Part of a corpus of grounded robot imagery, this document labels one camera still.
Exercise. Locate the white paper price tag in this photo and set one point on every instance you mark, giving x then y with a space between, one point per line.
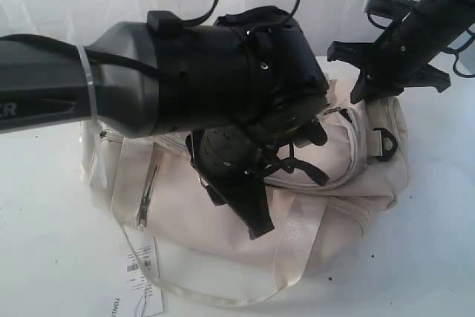
123 290

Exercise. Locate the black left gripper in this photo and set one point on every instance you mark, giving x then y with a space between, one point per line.
234 156

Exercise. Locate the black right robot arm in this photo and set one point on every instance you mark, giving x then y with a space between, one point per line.
448 18

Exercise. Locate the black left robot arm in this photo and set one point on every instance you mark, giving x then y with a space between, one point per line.
241 88

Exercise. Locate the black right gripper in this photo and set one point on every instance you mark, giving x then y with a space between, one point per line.
399 59

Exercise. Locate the cream duffel bag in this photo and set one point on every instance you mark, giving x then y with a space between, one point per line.
148 185

